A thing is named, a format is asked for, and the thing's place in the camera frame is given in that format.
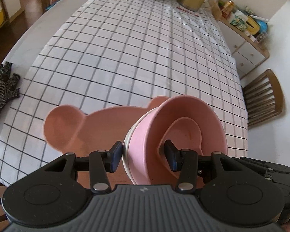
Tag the yellow tissue box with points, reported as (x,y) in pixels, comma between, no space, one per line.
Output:
(252,25)

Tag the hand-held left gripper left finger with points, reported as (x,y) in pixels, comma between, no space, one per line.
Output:
(116,156)

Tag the blue globe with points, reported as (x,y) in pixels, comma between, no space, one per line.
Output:
(263,27)

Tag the amber oil bottle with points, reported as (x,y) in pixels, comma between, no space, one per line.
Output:
(227,8)

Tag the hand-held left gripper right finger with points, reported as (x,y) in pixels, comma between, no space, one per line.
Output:
(171,158)

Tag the red pen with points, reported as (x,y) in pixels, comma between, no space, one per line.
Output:
(187,11)

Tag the white wooden sideboard cabinet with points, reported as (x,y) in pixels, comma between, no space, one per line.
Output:
(246,50)

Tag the white checked tablecloth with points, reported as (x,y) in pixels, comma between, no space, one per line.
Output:
(111,53)

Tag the pink bowl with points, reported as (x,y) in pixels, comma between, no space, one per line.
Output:
(145,145)

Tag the black knitted glove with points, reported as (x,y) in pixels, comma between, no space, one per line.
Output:
(1,89)

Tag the green tissue pack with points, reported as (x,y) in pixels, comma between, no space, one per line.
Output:
(238,21)

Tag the cream bowl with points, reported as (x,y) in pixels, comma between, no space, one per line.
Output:
(125,147)

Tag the pink bear-shaped plate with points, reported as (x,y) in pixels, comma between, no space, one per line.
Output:
(70,125)

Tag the small pink heart-shaped dish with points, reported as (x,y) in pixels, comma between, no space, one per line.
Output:
(183,133)

